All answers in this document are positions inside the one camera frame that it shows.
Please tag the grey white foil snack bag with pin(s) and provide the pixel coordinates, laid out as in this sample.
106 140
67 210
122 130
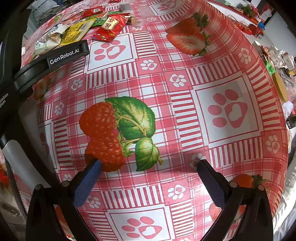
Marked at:
50 39

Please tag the yellow snack packet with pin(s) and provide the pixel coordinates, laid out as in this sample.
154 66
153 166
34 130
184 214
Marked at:
76 32

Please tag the red plaid strawberry tablecloth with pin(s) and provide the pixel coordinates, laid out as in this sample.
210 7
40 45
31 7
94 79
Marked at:
187 85

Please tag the red chinese snack packet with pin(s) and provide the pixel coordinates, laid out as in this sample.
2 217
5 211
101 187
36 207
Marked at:
111 28

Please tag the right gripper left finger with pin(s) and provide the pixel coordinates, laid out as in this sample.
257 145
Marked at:
76 191

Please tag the green snack packet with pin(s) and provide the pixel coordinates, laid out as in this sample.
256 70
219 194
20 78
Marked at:
99 19

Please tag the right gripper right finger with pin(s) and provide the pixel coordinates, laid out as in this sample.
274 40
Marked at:
219 189

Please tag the round yellow tin lid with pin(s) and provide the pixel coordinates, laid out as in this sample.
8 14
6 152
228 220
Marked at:
280 87

